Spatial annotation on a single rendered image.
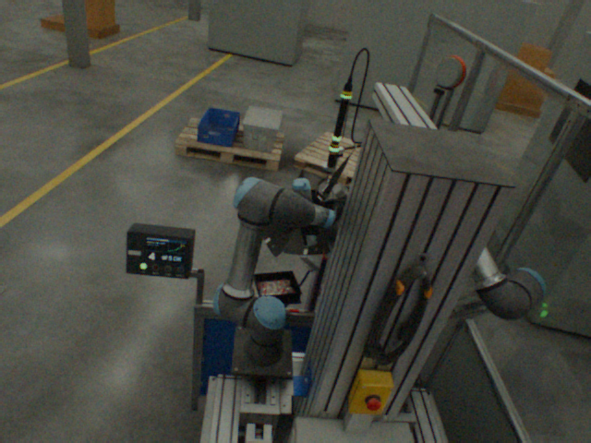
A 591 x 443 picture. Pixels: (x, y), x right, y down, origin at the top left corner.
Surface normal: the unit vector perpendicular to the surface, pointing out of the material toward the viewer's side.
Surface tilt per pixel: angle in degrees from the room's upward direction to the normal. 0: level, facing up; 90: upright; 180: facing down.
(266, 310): 7
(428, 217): 90
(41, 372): 0
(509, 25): 90
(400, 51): 90
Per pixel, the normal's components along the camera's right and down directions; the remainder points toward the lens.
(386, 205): 0.04, 0.57
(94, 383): 0.16, -0.81
